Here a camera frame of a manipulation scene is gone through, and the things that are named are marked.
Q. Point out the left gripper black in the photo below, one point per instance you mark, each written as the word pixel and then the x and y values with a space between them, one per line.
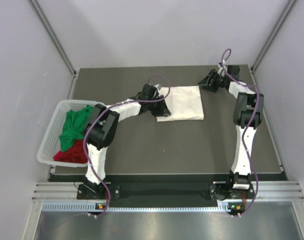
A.
pixel 162 110

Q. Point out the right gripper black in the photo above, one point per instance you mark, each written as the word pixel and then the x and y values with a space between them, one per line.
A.
pixel 205 83

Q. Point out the white t shirt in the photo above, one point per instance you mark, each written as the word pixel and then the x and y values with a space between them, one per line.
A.
pixel 184 103

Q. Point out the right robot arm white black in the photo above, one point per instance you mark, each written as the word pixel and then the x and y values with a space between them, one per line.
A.
pixel 247 116

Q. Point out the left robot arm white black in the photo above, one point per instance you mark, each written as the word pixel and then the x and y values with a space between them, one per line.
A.
pixel 100 130

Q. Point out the green t shirt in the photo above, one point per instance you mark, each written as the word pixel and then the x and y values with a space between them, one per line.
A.
pixel 73 127

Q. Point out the red t shirt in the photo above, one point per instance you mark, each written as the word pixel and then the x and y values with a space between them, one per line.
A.
pixel 74 154

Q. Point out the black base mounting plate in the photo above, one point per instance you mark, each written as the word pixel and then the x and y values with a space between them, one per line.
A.
pixel 157 201

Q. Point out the white plastic laundry basket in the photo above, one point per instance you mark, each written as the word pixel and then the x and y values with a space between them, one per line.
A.
pixel 51 144

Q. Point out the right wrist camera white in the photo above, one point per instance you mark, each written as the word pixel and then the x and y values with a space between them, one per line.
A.
pixel 222 68

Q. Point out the grey slotted cable duct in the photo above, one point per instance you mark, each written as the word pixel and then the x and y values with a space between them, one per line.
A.
pixel 95 207

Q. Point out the right aluminium frame post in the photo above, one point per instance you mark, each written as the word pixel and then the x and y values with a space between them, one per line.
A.
pixel 289 6

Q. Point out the aluminium frame post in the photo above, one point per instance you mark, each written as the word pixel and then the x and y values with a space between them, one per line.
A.
pixel 289 6
pixel 52 35

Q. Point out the left aluminium frame post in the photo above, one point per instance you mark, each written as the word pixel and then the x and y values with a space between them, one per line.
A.
pixel 52 35

